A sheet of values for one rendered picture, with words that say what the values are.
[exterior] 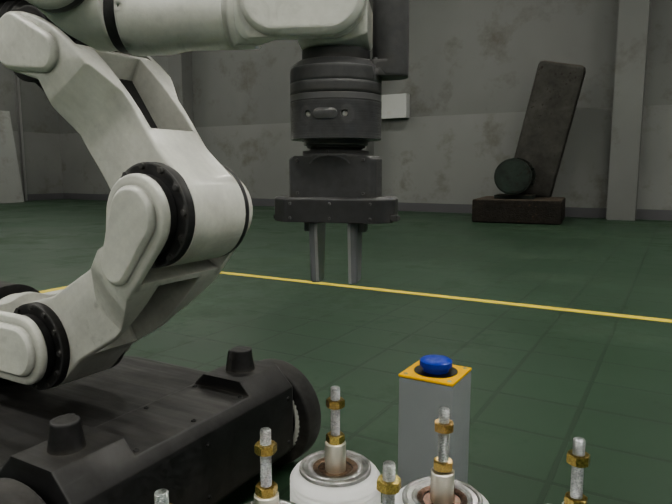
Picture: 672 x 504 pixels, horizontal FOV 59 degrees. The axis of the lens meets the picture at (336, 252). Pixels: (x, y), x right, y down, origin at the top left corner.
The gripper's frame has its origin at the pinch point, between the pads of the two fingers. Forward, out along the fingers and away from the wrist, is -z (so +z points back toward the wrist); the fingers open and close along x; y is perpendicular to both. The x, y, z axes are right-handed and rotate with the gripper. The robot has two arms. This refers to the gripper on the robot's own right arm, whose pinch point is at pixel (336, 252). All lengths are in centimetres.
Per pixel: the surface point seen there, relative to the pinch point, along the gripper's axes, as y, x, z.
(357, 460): 1.6, 2.0, -22.6
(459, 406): 13.0, 12.3, -20.2
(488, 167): 755, 28, 12
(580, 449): -7.6, 22.5, -14.8
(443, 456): -4.1, 11.3, -18.4
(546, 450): 64, 29, -48
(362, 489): -2.9, 3.4, -23.3
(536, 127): 681, 79, 57
